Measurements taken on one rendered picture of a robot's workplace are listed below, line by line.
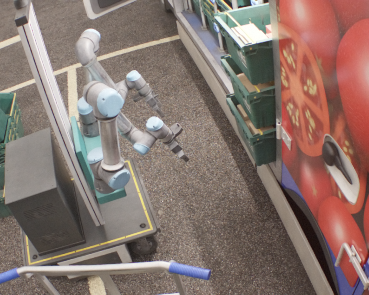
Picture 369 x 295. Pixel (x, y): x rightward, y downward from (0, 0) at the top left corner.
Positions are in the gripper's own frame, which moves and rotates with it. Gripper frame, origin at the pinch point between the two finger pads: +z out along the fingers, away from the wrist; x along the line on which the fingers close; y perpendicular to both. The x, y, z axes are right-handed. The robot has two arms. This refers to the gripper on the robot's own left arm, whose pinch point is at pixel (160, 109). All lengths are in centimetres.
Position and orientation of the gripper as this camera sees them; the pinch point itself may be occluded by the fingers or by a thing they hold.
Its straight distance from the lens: 271.4
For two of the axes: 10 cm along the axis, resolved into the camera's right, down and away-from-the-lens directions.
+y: 8.2, -5.2, -2.1
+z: 5.5, 6.4, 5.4
